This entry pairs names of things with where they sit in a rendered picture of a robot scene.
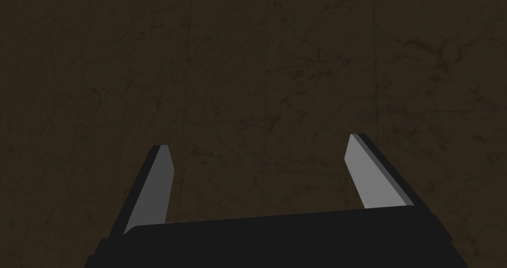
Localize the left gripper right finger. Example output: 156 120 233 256
344 133 424 210

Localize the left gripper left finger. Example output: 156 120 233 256
109 144 175 239

